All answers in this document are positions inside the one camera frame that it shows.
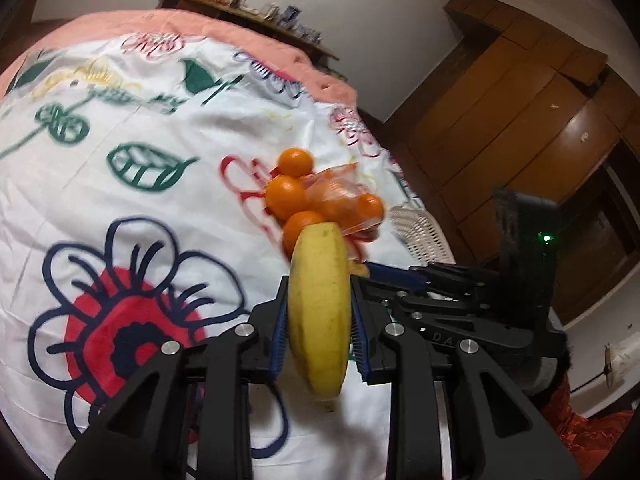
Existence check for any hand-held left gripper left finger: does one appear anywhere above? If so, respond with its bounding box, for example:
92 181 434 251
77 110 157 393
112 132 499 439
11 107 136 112
55 276 291 480

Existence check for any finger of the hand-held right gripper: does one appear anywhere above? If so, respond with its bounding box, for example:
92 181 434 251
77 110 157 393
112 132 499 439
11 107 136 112
382 290 531 351
362 261 501 292

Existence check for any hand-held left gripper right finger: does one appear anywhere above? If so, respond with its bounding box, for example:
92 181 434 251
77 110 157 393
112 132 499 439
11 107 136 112
350 277 583 480

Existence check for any white woven plastic basket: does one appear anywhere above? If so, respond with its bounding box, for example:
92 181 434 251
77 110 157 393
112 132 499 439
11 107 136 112
389 205 457 266

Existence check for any yellow banana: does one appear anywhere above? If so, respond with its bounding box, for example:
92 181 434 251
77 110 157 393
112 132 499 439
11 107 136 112
287 222 371 407

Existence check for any orange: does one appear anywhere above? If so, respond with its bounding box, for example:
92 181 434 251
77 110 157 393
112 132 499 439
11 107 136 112
265 176 310 222
277 147 315 178
310 185 361 226
281 210 328 262
357 193 385 226

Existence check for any clear plastic bag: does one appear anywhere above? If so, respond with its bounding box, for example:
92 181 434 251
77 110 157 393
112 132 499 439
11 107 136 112
304 162 387 245

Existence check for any wooden wardrobe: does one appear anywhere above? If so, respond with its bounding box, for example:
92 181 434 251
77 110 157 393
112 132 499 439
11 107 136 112
385 0 640 326

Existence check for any orange patterned clothing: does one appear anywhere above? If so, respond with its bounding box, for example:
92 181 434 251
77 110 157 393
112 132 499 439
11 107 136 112
542 375 637 480

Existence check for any white floral printed bedsheet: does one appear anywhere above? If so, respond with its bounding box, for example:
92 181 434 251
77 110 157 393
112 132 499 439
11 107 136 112
0 30 451 480

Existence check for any wooden side desk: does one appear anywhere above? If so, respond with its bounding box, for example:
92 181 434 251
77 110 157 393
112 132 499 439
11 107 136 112
154 0 341 62

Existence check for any pink quilt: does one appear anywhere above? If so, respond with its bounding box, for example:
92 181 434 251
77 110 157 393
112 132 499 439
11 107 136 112
0 9 358 111

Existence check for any white object with cable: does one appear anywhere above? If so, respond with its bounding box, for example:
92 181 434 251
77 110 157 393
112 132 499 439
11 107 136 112
570 339 640 393

